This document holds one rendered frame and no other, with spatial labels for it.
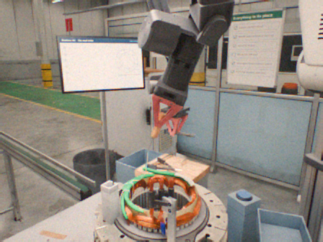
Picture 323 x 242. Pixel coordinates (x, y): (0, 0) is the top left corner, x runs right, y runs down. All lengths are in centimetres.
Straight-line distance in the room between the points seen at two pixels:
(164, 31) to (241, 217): 59
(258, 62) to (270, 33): 29
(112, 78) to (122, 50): 19
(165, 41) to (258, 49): 234
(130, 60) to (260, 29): 154
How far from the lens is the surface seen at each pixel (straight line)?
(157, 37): 45
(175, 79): 49
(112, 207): 59
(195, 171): 89
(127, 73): 162
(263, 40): 275
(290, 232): 77
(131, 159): 103
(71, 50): 157
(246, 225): 86
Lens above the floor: 147
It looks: 15 degrees down
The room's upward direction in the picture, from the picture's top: straight up
